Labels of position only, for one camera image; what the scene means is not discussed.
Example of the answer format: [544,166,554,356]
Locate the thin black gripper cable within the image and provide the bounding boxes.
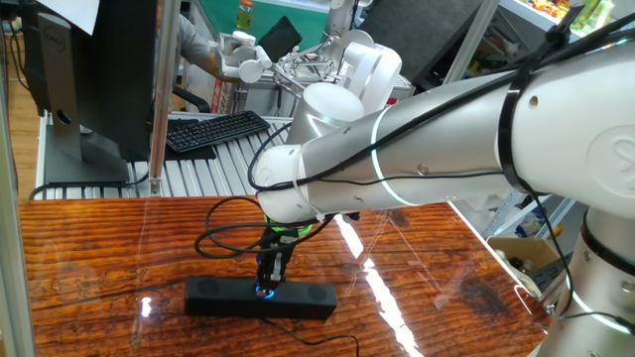
[193,195,338,261]

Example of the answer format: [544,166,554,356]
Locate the white shelving rack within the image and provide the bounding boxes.
[445,0,616,239]

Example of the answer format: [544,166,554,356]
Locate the black flat device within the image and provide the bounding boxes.
[533,253,572,293]

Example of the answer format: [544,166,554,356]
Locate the black monitor cable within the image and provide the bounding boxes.
[29,171,150,200]

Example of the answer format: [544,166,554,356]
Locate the silver metal case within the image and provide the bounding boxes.
[230,73,304,116]

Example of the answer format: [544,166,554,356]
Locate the black speaker bar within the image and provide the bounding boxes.
[184,276,338,321]

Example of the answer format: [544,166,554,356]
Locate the brown cardboard box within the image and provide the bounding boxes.
[488,236,570,297]

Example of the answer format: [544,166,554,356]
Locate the person's arm grey sleeve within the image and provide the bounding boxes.
[176,13,212,63]

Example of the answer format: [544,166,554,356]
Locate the green drink bottle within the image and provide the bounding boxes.
[235,0,255,30]

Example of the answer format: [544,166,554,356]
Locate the black tablet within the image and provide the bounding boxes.
[257,15,303,63]

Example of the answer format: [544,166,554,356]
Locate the aluminium frame post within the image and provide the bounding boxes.
[0,73,36,357]
[538,277,570,311]
[147,0,181,197]

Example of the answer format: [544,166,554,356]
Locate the white foam packing slab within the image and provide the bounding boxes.
[448,195,510,234]

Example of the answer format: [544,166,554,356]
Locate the colourful snack packs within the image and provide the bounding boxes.
[533,0,572,21]

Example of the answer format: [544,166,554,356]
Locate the black keyboard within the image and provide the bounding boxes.
[165,109,272,154]

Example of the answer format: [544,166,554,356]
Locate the black chair armrest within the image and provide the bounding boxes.
[171,84,212,114]

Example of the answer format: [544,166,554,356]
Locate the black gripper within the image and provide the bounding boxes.
[255,226,302,298]

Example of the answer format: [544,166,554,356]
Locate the wood grain table mat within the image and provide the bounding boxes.
[18,191,562,357]

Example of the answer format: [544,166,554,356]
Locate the dark grey foam panel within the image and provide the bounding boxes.
[356,0,485,85]

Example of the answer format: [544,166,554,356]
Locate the thick black camera cable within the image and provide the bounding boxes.
[246,9,635,194]

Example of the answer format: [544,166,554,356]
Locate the white haptic control device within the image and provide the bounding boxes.
[215,29,348,86]

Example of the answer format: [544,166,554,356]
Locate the thin black speaker cable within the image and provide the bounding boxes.
[261,317,360,357]

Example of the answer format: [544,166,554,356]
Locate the white paper sheet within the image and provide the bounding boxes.
[34,0,99,37]

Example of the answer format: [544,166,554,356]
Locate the grey monitor stand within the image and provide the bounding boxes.
[37,12,131,187]

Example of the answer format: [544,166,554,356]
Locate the white rounded robot base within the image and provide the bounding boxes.
[339,29,403,115]

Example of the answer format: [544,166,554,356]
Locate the white carton red print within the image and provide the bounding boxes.
[210,78,227,114]

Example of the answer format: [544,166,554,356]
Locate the black computer monitor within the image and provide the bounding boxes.
[19,0,159,163]

